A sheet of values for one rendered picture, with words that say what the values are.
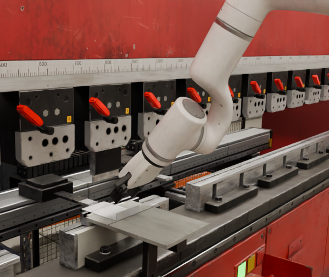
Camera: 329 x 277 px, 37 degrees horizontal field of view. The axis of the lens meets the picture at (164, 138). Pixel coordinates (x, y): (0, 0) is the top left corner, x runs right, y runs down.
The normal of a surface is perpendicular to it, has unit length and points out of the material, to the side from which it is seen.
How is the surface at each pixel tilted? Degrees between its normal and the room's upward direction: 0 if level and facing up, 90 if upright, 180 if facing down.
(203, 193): 90
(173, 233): 0
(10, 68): 90
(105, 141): 90
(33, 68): 90
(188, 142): 124
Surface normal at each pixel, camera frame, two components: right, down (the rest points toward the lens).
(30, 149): 0.79, 0.15
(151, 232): 0.03, -0.98
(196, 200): -0.61, 0.14
